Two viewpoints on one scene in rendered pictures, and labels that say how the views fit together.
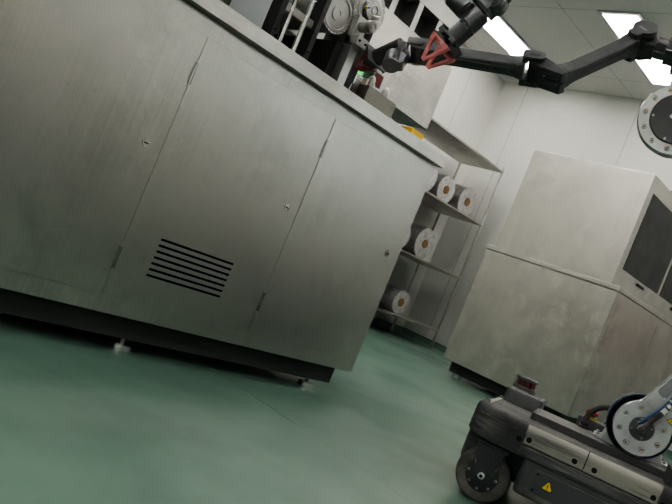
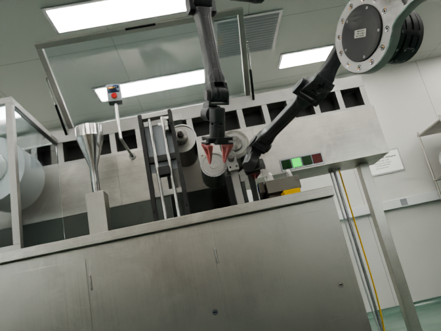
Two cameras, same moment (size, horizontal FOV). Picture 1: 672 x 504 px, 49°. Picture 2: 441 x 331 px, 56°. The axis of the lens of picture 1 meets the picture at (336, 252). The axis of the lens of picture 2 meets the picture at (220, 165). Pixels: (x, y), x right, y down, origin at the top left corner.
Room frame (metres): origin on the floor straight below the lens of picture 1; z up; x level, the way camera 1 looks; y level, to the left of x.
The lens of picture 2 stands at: (1.00, -1.04, 0.60)
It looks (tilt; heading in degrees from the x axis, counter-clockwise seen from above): 16 degrees up; 43
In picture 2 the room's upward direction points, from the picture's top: 12 degrees counter-clockwise
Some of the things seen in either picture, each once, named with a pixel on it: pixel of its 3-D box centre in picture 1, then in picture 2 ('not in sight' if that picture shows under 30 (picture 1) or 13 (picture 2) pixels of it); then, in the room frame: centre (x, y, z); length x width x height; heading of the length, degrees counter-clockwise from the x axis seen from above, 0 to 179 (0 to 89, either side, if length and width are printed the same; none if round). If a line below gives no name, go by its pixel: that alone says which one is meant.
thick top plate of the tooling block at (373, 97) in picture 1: (341, 95); (277, 193); (2.70, 0.20, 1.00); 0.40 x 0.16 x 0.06; 47
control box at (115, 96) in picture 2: not in sight; (114, 93); (2.07, 0.60, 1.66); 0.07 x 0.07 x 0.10; 53
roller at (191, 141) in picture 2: not in sight; (183, 147); (2.36, 0.47, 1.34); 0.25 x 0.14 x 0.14; 47
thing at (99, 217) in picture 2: not in sight; (96, 190); (2.00, 0.78, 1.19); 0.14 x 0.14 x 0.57
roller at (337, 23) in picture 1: (312, 11); (214, 171); (2.45, 0.38, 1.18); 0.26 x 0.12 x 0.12; 47
